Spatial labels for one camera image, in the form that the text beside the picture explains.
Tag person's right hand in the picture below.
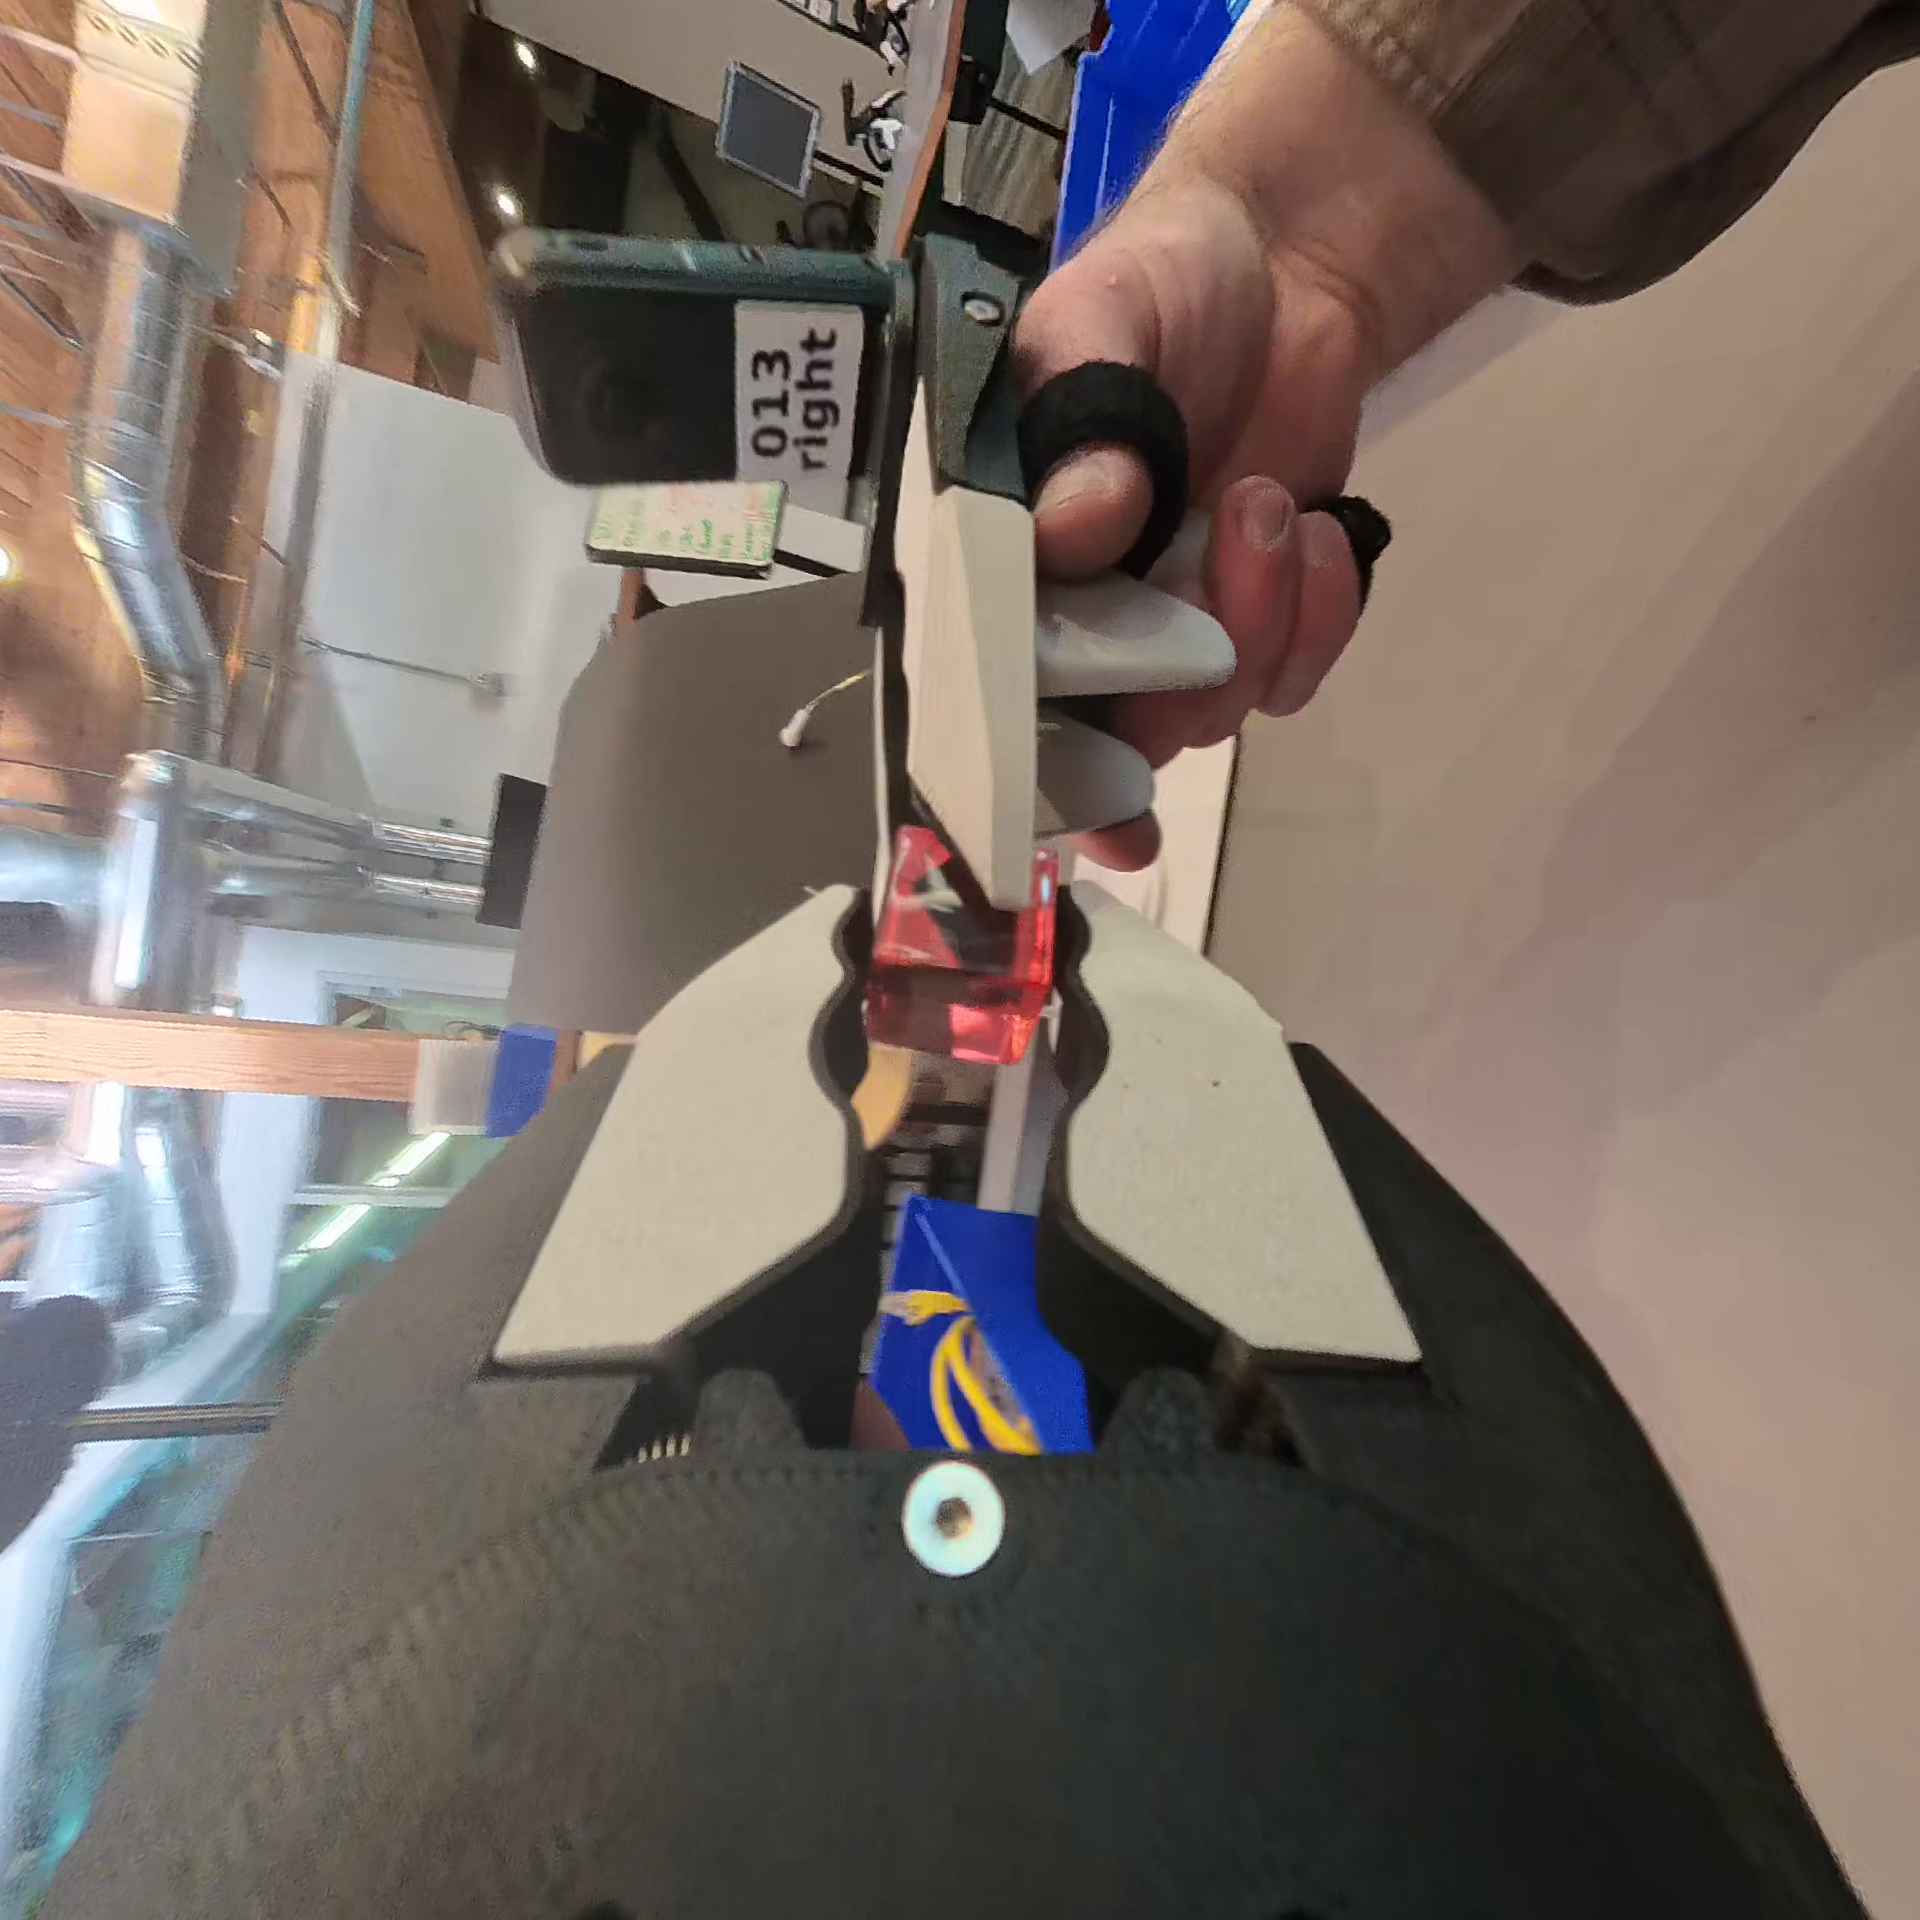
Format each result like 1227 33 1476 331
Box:
1009 41 1520 876

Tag red transparent cube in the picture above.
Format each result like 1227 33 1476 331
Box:
862 823 1067 1067

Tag wooden beam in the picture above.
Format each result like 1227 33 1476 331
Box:
0 1008 426 1107

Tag blue plastic bin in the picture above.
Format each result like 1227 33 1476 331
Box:
862 1191 1097 1456
1050 0 1264 275

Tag silver metal pipes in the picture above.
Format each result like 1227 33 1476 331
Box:
129 748 501 922

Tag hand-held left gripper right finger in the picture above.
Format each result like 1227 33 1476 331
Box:
1040 883 1426 1375

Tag small whiteboard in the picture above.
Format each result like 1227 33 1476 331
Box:
584 479 790 580

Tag black wall box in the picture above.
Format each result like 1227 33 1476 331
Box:
473 771 550 934

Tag small white plug cable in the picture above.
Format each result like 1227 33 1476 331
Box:
778 673 876 752

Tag small wall screen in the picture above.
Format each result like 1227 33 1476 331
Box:
713 59 827 201

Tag silver bent duct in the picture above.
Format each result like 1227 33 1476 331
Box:
66 241 241 740

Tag wooden board with black panel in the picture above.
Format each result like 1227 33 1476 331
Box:
508 568 922 1155

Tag yellow cable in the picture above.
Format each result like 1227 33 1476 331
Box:
882 1288 1046 1456

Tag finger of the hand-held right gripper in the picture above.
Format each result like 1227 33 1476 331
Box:
896 487 1042 912

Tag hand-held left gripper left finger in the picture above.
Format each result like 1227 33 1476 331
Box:
492 883 894 1375

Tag person's right forearm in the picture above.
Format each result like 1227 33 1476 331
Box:
1257 0 1920 305

